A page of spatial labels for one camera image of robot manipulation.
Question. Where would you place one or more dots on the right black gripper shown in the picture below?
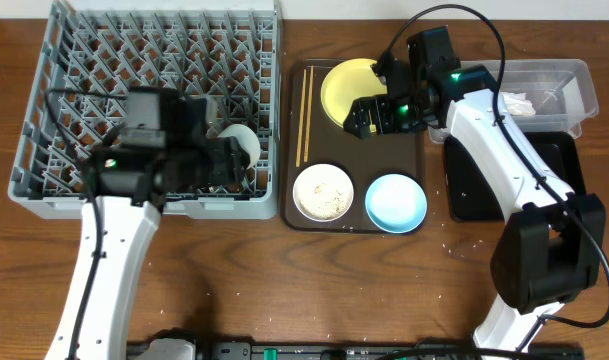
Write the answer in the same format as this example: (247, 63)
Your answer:
(378, 105)

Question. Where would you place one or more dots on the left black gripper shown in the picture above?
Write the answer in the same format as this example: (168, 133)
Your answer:
(224, 169)

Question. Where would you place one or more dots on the white cup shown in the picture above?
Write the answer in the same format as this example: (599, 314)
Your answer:
(247, 139)

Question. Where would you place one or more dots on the white paper napkin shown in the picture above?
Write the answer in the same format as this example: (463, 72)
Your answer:
(518, 105)

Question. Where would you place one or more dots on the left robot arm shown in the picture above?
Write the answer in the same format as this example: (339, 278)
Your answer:
(126, 190)

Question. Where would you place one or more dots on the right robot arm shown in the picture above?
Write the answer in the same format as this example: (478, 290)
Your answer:
(551, 246)

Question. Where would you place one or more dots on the grey dishwasher rack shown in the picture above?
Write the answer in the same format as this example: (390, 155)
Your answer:
(93, 52)

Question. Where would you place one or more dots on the yellow round plate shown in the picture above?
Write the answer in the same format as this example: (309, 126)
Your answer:
(346, 82)

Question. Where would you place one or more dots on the dark brown serving tray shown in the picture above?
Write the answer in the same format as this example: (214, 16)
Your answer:
(363, 160)

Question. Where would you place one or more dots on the light blue bowl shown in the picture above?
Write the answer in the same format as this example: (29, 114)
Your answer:
(396, 203)

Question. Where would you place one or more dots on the clear plastic bin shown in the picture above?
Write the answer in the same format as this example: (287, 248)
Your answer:
(561, 91)

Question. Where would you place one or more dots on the black rectangular tray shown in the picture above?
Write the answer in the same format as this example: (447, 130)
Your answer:
(471, 198)

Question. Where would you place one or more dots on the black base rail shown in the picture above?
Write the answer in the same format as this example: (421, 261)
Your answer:
(177, 344)

